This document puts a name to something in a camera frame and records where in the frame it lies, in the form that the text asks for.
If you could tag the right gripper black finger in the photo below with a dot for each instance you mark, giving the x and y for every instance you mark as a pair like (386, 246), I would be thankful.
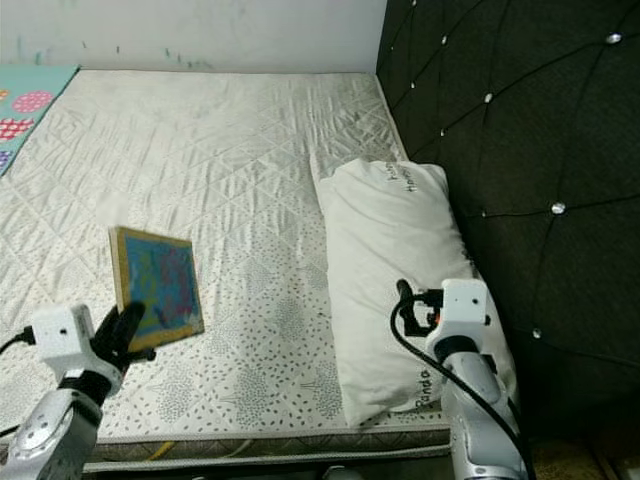
(405, 303)

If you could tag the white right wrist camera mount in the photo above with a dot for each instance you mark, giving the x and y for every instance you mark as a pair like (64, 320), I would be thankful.
(460, 310)

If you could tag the mottled yellow floor mat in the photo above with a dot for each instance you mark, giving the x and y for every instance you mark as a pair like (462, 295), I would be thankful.
(575, 458)

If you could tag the black tufted headboard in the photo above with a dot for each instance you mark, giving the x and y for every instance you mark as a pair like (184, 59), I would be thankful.
(540, 130)

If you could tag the teal blanket with dotted shapes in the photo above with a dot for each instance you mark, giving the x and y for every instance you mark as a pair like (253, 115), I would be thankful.
(30, 100)

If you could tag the grey quilted mattress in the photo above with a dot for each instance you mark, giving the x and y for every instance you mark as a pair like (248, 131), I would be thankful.
(210, 170)

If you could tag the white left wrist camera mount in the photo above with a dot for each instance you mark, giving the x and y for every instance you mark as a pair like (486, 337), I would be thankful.
(63, 340)

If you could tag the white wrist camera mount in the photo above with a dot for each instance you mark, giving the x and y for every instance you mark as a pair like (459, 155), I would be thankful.
(63, 340)
(460, 310)

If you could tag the colourful yellow-bordered children's book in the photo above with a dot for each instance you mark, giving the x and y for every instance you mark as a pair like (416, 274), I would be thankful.
(160, 290)

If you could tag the dark bed base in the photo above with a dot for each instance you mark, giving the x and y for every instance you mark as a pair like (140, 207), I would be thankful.
(260, 470)

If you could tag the white pillow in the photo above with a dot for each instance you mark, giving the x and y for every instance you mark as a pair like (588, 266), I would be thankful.
(390, 260)

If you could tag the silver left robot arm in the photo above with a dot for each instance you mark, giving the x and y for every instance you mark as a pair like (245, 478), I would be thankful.
(50, 430)

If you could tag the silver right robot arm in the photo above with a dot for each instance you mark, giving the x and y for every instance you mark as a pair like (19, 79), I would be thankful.
(485, 420)

